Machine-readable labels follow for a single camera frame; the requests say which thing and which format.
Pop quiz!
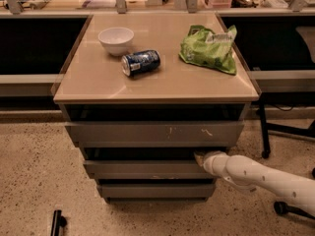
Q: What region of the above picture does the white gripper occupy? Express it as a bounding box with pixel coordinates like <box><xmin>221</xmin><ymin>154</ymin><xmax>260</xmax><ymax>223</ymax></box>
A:
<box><xmin>194</xmin><ymin>151</ymin><xmax>229</xmax><ymax>177</ymax></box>

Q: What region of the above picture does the grey drawer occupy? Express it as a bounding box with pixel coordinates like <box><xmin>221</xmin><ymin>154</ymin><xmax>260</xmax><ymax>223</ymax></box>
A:
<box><xmin>66</xmin><ymin>121</ymin><xmax>244</xmax><ymax>148</ymax></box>
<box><xmin>84</xmin><ymin>160</ymin><xmax>212</xmax><ymax>179</ymax></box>
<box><xmin>97</xmin><ymin>184</ymin><xmax>215</xmax><ymax>199</ymax></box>

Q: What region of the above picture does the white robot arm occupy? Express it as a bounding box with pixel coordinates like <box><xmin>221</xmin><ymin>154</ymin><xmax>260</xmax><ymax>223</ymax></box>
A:
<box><xmin>194</xmin><ymin>151</ymin><xmax>315</xmax><ymax>217</ymax></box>

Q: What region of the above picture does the grey drawer cabinet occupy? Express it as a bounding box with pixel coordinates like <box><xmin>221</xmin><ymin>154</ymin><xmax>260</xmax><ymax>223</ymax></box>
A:
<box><xmin>52</xmin><ymin>12</ymin><xmax>262</xmax><ymax>205</ymax></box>

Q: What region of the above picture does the grey bottom drawer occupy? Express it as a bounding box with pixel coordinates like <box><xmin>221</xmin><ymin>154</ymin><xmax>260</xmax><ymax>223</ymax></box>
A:
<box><xmin>97</xmin><ymin>184</ymin><xmax>215</xmax><ymax>199</ymax></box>

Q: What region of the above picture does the grey top drawer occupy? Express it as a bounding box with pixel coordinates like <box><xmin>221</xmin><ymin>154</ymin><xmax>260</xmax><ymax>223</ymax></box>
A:
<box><xmin>66</xmin><ymin>121</ymin><xmax>244</xmax><ymax>148</ymax></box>

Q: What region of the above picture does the black table leg with caster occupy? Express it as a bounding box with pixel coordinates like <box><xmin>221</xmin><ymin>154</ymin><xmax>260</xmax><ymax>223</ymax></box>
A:
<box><xmin>259</xmin><ymin>102</ymin><xmax>271</xmax><ymax>159</ymax></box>

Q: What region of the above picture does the black chair base leg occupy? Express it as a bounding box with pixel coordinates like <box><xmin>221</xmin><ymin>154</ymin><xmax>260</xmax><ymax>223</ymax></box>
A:
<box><xmin>274</xmin><ymin>202</ymin><xmax>315</xmax><ymax>220</ymax></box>

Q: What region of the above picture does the green chip bag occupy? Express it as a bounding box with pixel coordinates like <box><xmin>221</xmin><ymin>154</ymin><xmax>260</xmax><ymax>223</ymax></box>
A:
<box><xmin>179</xmin><ymin>25</ymin><xmax>237</xmax><ymax>76</ymax></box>

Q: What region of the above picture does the blue soda can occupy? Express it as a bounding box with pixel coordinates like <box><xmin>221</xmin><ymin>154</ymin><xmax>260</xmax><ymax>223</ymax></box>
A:
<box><xmin>121</xmin><ymin>50</ymin><xmax>160</xmax><ymax>77</ymax></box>

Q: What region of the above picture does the white ceramic bowl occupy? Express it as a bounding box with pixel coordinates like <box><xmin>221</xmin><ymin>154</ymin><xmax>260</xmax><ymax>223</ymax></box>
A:
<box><xmin>97</xmin><ymin>27</ymin><xmax>134</xmax><ymax>56</ymax></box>

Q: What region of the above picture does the black object on floor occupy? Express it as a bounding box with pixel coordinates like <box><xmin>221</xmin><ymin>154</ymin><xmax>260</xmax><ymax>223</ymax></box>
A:
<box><xmin>50</xmin><ymin>209</ymin><xmax>67</xmax><ymax>236</ymax></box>

